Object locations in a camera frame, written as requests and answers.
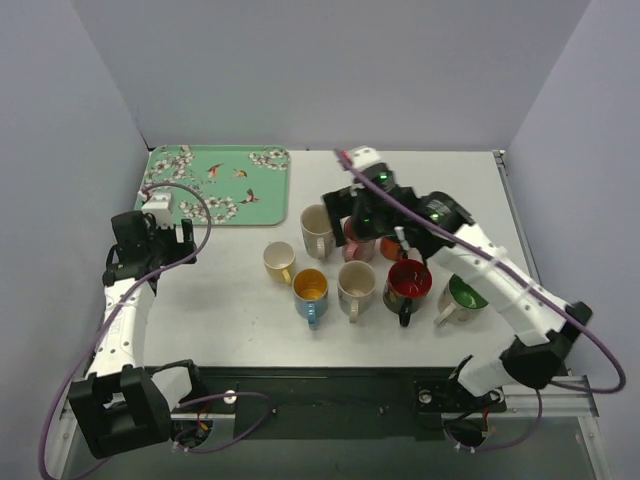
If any cream floral tall mug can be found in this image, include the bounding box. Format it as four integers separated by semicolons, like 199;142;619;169
300;204;334;260

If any orange mug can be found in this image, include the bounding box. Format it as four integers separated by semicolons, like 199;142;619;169
379;237;407;262

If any pink mug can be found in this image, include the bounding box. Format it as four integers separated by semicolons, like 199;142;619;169
342;217;376;262

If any yellow mug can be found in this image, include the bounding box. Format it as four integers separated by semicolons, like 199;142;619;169
263;241;296;286

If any blue mug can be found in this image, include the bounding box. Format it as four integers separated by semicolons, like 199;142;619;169
292;268;329;329

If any black skull mug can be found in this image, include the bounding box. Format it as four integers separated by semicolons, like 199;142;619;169
383;259;433;328

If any large cream patterned mug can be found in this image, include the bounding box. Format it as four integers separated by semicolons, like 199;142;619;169
434;275;489;327

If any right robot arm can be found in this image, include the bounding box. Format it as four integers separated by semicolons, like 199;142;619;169
322;163;592;409

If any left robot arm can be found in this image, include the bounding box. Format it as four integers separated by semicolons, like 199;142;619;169
68;206;206;459

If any green floral serving tray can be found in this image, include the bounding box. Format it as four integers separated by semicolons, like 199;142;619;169
141;145;291;226

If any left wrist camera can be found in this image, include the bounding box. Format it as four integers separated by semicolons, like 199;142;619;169
138;191;174;229

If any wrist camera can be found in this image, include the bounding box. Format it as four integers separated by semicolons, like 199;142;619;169
339;146;382;171
138;191;174;229

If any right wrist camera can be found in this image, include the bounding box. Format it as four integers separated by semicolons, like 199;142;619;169
339;146;382;171

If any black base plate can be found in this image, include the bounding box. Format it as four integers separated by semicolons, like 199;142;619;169
171;367;506;449

